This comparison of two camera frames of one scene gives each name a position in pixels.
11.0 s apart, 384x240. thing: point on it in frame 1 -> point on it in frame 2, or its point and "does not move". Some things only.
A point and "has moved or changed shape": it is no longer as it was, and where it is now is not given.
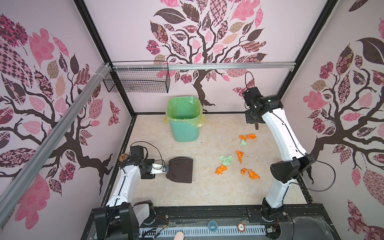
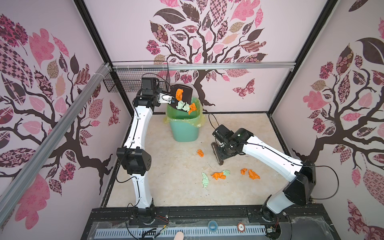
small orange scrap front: [243, 171] does not move
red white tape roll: [241, 227] does not move
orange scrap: [252, 136] has moved or changed shape
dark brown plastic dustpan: [180, 170] -> [186, 96]
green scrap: [226, 160] -> [205, 180]
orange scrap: [253, 175] does not move
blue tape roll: [212, 225] does not move
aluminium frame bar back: [203, 66] does not move
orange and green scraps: [220, 170] -> [219, 175]
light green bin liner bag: [188, 109] does not move
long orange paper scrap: [240, 155] -> [200, 153]
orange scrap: [242, 137] has moved or changed shape
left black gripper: [147, 176] -> [157, 103]
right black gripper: [248, 121] -> [225, 156]
